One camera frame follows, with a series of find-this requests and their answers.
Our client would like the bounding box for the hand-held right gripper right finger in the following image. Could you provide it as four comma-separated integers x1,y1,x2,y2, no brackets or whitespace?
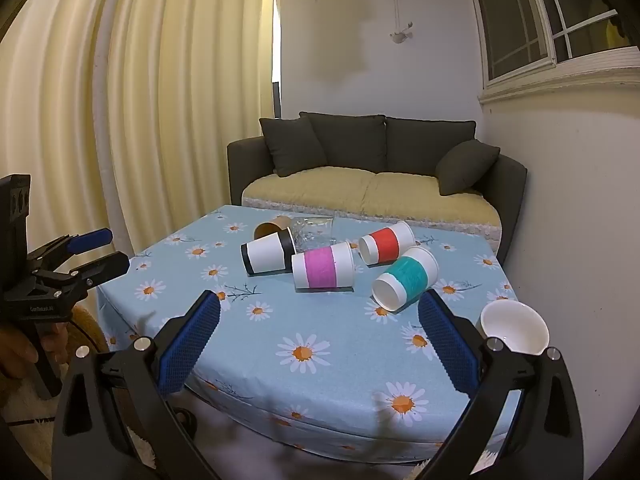
418,289,586,480

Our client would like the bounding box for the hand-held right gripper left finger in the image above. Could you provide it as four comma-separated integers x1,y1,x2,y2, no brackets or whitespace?
51,289,223,480

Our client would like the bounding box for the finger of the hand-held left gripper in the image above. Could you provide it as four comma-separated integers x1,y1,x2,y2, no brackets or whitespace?
27,228,114,274
37,251,132,302

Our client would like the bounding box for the plain white paper cup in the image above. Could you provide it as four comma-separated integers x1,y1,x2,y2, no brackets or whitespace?
480,300,550,357

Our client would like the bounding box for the teal banded white paper cup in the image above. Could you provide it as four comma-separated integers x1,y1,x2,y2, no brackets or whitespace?
371,246,440,313

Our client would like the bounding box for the black banded white paper cup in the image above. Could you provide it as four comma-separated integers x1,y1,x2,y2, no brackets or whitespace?
240,227,299,276

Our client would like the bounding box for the red banded white paper cup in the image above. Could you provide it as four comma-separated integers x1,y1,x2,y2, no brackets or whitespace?
358,220,417,266

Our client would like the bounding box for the brown paper cup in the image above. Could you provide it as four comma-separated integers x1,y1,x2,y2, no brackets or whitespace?
253,216,294,241

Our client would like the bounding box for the pink banded white paper cup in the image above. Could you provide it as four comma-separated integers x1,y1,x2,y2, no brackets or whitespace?
291,241,356,291

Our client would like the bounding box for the clear plastic cup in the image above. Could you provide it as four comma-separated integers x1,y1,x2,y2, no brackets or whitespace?
290,215,337,252

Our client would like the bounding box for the person's left hand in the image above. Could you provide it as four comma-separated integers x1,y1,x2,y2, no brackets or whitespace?
0,321,69,382

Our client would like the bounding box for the brown plush toy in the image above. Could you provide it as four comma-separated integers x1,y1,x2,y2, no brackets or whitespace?
69,305,109,357

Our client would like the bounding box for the blue daisy tablecloth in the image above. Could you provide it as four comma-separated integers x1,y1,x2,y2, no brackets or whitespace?
95,205,519,464

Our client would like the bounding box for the white fluffy rug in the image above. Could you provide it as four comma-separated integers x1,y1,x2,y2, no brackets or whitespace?
0,375,157,480

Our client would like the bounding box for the cream curtain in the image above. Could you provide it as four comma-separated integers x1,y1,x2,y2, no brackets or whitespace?
0,0,281,293

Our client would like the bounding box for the yellow sofa seat cover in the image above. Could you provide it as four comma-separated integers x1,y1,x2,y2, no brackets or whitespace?
241,166,502,254

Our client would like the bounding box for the dark grey sofa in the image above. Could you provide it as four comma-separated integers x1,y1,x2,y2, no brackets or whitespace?
227,112,528,266

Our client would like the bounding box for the dark grey cushion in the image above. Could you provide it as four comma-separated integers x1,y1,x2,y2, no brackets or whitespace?
435,140,501,197
386,116,477,177
259,116,328,178
300,112,388,174

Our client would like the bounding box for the hanging white ornament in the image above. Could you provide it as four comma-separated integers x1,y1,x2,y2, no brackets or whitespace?
388,0,415,45

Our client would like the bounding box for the white framed window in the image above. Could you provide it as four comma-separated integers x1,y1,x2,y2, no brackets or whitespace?
462,0,640,106

